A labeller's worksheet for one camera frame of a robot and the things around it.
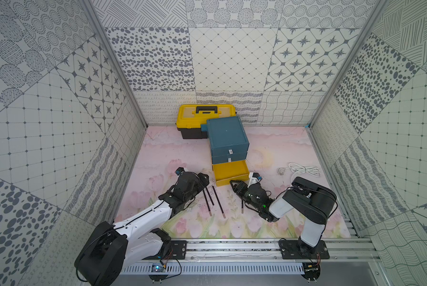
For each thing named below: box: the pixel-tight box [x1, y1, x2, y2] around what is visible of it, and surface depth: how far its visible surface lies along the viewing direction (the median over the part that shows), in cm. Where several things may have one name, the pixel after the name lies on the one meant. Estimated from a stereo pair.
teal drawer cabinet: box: [200, 115, 250, 163], surface depth 90 cm
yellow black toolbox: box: [175, 104, 237, 139], surface depth 106 cm
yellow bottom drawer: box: [211, 159, 250, 187], surface depth 97 cm
